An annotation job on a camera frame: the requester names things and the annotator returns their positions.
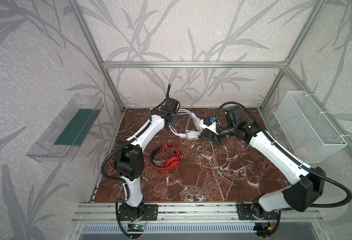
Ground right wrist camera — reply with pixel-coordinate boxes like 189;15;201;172
200;117;220;134

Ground red headphone cable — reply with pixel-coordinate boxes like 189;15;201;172
158;143;181;170

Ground pink object in basket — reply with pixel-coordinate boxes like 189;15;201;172
295;147;309;160

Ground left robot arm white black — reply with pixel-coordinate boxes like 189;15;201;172
101;84;179;219

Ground white headphones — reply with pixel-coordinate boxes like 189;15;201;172
170;109;202;141

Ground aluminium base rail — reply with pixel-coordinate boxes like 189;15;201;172
70;201;323;224

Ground clear plastic wall tray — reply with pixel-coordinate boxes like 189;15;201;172
26;94;104;163

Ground white headphone cable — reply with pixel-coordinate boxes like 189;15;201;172
193;139;235;187

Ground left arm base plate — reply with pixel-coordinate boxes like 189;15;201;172
117;203;159;221

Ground red black headphones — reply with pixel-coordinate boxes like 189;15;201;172
149;144;182;171

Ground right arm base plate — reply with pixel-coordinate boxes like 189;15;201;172
235;202;279;221

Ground white wire mesh basket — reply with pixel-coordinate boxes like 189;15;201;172
274;91;347;164

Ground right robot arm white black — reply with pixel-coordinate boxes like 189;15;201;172
199;102;352;220

